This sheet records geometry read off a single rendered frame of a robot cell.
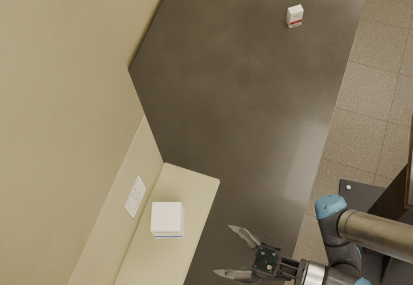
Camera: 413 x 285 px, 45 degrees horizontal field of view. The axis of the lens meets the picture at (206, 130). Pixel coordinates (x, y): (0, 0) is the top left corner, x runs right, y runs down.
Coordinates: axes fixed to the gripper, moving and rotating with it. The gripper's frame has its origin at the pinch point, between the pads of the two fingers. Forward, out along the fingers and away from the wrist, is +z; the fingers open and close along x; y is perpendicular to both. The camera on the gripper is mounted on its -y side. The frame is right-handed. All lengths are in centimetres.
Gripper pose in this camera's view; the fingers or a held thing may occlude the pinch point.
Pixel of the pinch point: (222, 249)
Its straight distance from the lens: 127.7
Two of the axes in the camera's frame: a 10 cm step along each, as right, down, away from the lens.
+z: -9.4, -2.8, 2.0
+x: -3.3, 8.6, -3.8
